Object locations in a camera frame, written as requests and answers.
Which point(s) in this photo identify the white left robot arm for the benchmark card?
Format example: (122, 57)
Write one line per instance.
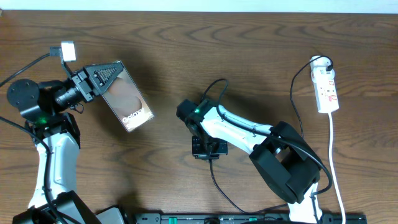
(56, 136)

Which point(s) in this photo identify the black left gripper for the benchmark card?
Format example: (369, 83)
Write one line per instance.
(84, 79)

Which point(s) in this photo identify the white power strip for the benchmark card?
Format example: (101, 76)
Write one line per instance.
(322, 75)

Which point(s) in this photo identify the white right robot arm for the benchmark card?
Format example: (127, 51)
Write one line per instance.
(287, 164)

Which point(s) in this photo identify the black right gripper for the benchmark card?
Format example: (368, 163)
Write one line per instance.
(199, 154)

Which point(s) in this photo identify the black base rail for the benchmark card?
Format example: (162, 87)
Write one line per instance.
(156, 218)

